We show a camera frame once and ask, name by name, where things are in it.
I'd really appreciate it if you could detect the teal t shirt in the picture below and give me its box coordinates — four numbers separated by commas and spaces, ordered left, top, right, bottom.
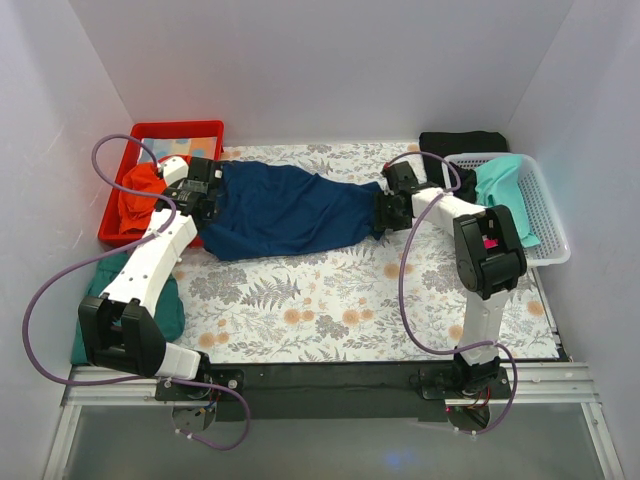
474, 154, 540, 248

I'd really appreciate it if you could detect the black folded t shirt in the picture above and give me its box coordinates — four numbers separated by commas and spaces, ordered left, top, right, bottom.
419, 131, 510, 187

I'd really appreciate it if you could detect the red plastic bin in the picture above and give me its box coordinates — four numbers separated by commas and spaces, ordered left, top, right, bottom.
98, 120, 224, 247

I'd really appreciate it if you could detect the patterned folded cloth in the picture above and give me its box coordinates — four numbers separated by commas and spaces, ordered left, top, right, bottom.
142, 136, 222, 161

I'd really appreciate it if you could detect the floral table mat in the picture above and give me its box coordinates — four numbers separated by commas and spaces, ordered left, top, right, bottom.
169, 142, 561, 364

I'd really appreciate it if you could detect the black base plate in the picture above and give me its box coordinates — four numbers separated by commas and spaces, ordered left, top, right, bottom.
155, 360, 511, 422

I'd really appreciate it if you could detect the aluminium frame rail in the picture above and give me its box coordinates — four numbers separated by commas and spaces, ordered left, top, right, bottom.
62, 362, 601, 406

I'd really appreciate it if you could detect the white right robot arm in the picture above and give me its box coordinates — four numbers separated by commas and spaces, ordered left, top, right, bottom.
375, 157, 527, 398

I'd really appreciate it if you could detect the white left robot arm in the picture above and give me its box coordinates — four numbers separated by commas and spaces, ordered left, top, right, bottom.
78, 156, 222, 400

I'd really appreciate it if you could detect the dark blue t shirt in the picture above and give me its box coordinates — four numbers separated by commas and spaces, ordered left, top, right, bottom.
198, 161, 382, 261

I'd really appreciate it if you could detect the white plastic basket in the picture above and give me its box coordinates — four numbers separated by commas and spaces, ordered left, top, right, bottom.
446, 153, 571, 267

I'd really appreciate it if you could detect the black t shirt in basket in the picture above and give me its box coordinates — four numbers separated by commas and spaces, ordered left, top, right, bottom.
454, 165, 477, 204

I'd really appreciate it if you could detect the orange t shirt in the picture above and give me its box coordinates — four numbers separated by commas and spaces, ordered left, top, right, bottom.
118, 162, 166, 234

